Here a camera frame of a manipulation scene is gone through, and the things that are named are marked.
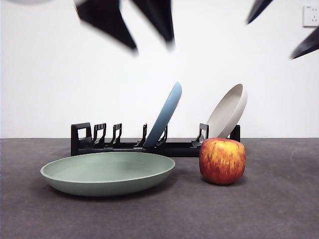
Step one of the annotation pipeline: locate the red yellow apple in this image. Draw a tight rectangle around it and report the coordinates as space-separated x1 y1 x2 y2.
198 137 247 185

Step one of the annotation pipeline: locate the green plate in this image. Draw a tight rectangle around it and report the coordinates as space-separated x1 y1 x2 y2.
40 151 176 197

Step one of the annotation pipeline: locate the blue plate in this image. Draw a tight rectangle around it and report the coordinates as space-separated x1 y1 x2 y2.
144 81 183 148

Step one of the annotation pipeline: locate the beige plate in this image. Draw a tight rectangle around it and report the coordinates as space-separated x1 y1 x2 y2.
206 83 248 139

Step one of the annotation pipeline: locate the black plate rack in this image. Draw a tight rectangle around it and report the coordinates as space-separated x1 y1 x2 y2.
71 122 241 158

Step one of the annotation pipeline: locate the white wall socket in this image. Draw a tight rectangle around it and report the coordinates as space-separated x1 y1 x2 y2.
303 5 319 28

